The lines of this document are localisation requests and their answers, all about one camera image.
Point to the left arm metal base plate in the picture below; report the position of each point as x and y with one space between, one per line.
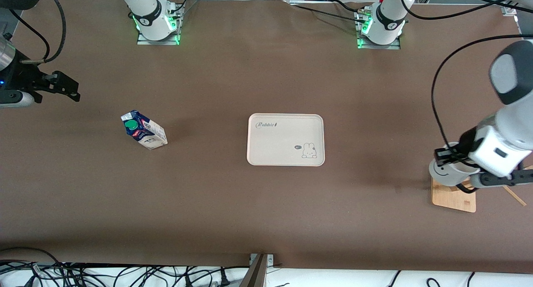
391 46

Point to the wooden mug rack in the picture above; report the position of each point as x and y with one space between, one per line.
454 201

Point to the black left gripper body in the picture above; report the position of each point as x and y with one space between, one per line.
467 141

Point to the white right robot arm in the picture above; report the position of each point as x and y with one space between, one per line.
145 12

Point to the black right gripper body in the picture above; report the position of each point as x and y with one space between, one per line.
20 77

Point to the blue white milk carton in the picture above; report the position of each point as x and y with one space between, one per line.
150 135

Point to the aluminium frame strut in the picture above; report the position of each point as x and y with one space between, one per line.
256 274

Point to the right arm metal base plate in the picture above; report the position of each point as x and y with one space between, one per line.
158 42

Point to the cream rabbit print tray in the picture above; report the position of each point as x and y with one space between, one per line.
270 147

